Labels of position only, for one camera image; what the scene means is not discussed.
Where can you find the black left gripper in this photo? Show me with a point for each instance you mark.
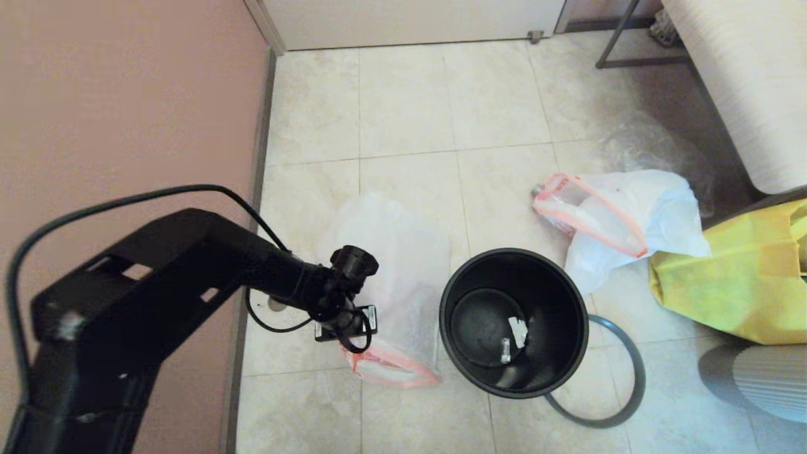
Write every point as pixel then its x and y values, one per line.
pixel 328 296

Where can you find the yellow fabric bag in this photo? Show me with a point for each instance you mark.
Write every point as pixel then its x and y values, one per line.
pixel 725 284

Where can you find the clear plastic bag dark contents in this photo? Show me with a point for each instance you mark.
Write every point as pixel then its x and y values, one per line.
pixel 649 148

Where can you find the cream textured table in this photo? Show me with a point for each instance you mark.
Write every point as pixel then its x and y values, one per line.
pixel 750 75

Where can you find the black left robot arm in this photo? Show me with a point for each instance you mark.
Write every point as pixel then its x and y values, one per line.
pixel 157 265

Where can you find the white door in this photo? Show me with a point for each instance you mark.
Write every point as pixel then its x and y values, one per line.
pixel 410 22

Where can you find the used trash bag red print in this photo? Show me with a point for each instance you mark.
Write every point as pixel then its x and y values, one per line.
pixel 630 202

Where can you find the grey metal frame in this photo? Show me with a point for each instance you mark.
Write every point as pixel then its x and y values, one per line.
pixel 637 62

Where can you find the white paper scrap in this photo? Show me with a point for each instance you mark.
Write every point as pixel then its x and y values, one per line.
pixel 518 331

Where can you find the small metal door stop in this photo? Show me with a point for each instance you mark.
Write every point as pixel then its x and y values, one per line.
pixel 536 36

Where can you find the grey patterned slipper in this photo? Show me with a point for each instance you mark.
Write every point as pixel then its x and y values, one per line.
pixel 665 28

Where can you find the round metal floor socket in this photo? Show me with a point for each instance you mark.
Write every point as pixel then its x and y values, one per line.
pixel 275 306

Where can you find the white ribbed cylinder container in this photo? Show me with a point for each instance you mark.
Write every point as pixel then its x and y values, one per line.
pixel 763 381

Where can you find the small clear scrap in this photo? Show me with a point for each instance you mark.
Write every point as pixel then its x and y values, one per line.
pixel 506 350

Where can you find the black round trash bin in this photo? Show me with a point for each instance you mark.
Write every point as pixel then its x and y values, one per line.
pixel 555 296

